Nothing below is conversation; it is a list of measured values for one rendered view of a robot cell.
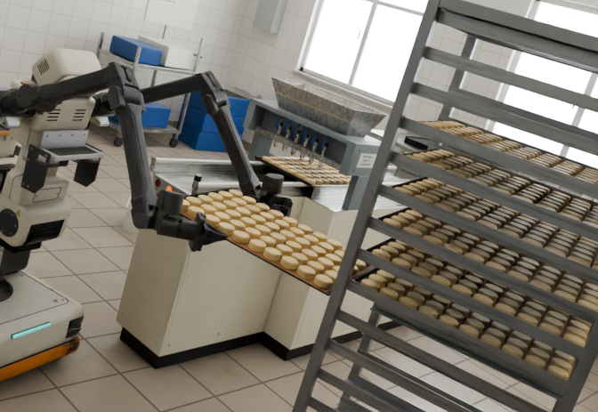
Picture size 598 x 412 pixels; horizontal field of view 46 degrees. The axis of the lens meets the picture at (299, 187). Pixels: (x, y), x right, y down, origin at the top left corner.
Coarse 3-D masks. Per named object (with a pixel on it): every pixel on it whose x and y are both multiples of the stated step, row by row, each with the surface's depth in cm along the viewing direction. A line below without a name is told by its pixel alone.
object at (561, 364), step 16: (384, 272) 203; (384, 288) 190; (400, 288) 194; (416, 288) 198; (416, 304) 186; (432, 304) 189; (448, 304) 195; (448, 320) 182; (464, 320) 190; (480, 320) 189; (480, 336) 183; (496, 336) 181; (512, 336) 187; (528, 336) 187; (512, 352) 174; (528, 352) 182; (544, 352) 180; (560, 352) 183; (544, 368) 172; (560, 368) 173
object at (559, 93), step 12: (432, 48) 173; (432, 60) 173; (444, 60) 172; (456, 60) 170; (468, 60) 169; (480, 72) 168; (492, 72) 167; (504, 72) 166; (516, 84) 165; (528, 84) 163; (540, 84) 162; (552, 96) 161; (564, 96) 160; (576, 96) 159; (588, 96) 158; (588, 108) 158
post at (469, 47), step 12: (468, 36) 210; (468, 48) 210; (456, 72) 213; (456, 84) 213; (444, 108) 215; (372, 312) 232; (372, 324) 232; (360, 348) 235; (360, 372) 238; (348, 396) 238
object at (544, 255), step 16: (384, 192) 181; (400, 192) 180; (416, 208) 178; (432, 208) 176; (464, 224) 173; (480, 224) 171; (496, 240) 170; (512, 240) 168; (544, 256) 165; (560, 256) 164; (576, 272) 162; (592, 272) 161
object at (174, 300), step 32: (160, 256) 312; (192, 256) 305; (224, 256) 320; (128, 288) 326; (160, 288) 312; (192, 288) 313; (224, 288) 329; (256, 288) 348; (128, 320) 327; (160, 320) 312; (192, 320) 321; (224, 320) 339; (256, 320) 358; (160, 352) 313; (192, 352) 335
